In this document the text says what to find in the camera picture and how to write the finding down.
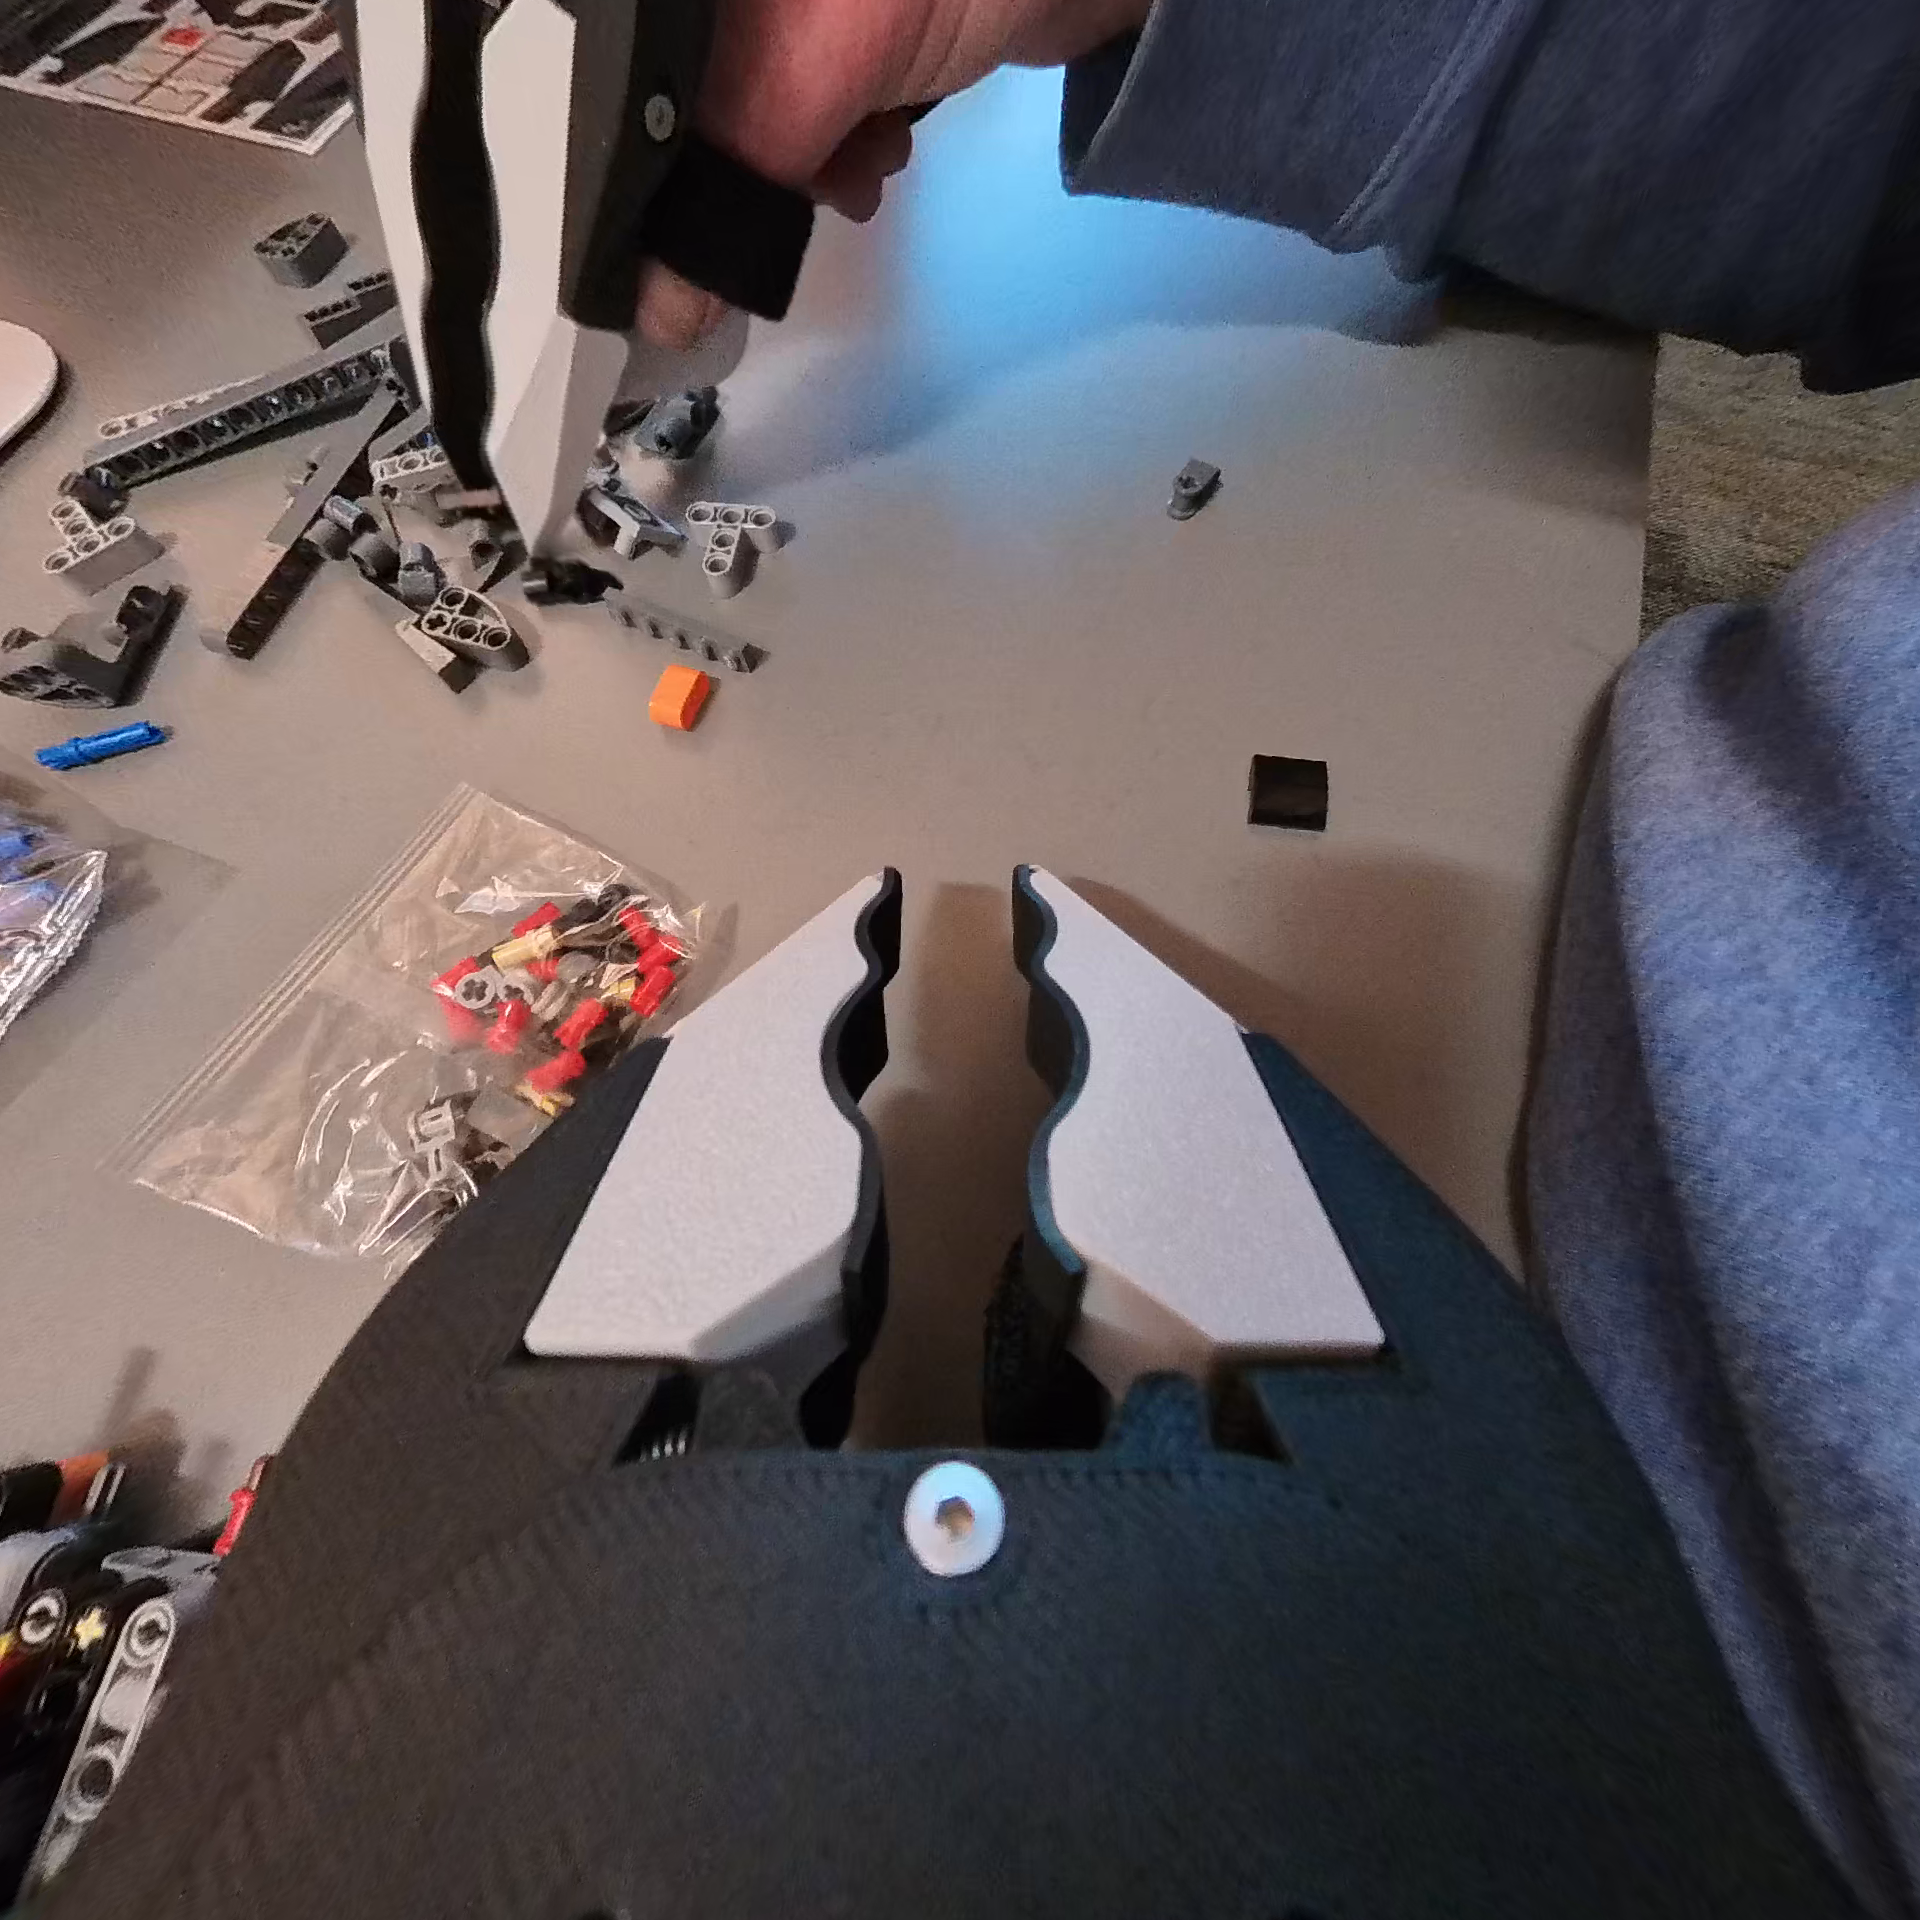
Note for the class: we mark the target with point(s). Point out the light grey T-shaped lego liftarm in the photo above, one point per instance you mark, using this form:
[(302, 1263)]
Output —
[(732, 542)]

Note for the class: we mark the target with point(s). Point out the pile of grey lego pieces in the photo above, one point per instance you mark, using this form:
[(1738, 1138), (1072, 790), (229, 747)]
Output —
[(450, 622)]

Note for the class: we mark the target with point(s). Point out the plastic bag of red pins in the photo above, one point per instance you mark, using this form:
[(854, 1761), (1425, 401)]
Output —
[(511, 1019)]

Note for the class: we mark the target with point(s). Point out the small grey lego clip piece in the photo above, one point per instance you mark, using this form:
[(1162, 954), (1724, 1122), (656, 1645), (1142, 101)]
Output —
[(1194, 489)]

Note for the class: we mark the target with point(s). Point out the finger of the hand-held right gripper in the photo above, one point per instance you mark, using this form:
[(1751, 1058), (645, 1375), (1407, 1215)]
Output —
[(533, 182), (386, 149)]

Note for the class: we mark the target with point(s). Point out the person's right hand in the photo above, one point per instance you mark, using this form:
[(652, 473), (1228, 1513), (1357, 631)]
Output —
[(870, 75)]

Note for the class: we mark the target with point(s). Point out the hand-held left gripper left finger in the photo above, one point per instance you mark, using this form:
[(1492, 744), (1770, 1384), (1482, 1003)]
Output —
[(705, 1184)]

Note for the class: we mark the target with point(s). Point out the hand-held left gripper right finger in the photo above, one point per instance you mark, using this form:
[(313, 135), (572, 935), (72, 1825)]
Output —
[(1200, 1184)]

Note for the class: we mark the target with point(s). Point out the partly built lego vehicle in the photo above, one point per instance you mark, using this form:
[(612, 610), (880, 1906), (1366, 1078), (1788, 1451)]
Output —
[(89, 1634)]

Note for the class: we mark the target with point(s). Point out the orange lego tile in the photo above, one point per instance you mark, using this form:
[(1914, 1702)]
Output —
[(681, 698)]

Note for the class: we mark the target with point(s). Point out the person's right forearm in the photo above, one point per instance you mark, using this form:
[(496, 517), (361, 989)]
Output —
[(1500, 135)]

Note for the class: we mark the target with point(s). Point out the grey block with pin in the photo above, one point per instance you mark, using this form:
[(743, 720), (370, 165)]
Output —
[(89, 662)]

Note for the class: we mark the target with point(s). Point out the blue lego pin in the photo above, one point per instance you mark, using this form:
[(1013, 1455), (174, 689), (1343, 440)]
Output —
[(102, 746)]

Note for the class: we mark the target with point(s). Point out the grey lego pin connector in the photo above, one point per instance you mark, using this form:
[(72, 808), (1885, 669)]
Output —
[(681, 423)]

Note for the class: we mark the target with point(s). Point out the black square lego tile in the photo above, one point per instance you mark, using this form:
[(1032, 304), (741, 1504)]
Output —
[(1289, 792)]

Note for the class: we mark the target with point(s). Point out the dark grey lego plate strip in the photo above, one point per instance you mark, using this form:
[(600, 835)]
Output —
[(687, 630)]

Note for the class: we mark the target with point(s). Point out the dark grey lego wedge plate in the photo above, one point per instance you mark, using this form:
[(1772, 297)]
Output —
[(352, 315)]

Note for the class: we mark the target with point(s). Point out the plastic bag of blue pins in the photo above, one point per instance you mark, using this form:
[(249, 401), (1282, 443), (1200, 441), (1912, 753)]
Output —
[(37, 915)]

